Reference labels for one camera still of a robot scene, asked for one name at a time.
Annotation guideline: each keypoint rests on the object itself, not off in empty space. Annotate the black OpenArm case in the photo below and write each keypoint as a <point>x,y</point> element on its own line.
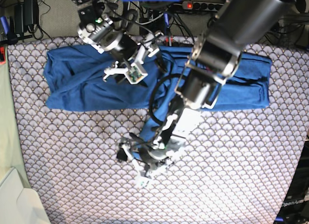
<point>295,208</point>

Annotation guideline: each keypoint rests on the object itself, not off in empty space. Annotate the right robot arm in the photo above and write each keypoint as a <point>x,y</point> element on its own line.
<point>106,31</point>

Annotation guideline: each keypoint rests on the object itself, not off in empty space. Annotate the red clamp left edge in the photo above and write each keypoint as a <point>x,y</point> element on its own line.
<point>2,55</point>

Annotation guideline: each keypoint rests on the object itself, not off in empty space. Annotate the black power strip red switch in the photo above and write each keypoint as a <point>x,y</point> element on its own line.
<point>201,6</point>

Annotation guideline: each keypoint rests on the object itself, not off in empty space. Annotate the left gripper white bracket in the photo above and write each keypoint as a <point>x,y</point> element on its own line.
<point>147,162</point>

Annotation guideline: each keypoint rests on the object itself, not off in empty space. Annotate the black adapter top left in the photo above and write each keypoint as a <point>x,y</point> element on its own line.
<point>26,14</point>

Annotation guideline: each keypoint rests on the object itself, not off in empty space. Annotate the white plastic bin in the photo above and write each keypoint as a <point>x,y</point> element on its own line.
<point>19,205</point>

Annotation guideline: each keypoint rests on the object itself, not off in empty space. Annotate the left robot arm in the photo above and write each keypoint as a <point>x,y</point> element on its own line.
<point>214,59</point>

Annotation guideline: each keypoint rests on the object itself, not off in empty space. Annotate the patterned fan-motif tablecloth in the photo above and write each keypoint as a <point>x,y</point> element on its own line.
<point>236,169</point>

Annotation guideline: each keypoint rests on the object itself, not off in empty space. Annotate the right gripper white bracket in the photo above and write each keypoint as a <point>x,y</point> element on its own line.
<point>130,67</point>

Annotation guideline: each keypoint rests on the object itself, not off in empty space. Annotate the red black table clamp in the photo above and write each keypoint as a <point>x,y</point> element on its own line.
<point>168,41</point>

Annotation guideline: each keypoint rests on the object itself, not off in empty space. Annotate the blue long-sleeve T-shirt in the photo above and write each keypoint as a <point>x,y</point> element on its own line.
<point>75,79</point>

